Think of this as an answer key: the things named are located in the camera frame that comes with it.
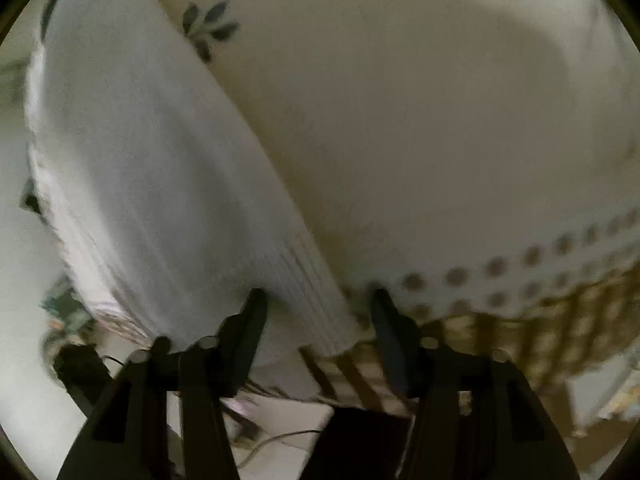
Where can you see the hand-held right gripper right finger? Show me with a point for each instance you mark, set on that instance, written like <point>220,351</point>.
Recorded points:
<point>388,338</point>

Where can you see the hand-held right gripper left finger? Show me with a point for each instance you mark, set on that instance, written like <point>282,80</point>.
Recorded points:
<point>248,338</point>

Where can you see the white ribbed knit garment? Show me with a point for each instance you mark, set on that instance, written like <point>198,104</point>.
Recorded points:
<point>165,175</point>

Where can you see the checkered dotted-border blanket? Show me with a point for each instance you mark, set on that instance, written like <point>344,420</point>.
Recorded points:
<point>500,320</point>

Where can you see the black device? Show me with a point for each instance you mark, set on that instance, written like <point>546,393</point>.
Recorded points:
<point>80,367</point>

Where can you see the white leaf-print bed sheet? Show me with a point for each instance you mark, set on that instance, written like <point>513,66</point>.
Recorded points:
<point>400,125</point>

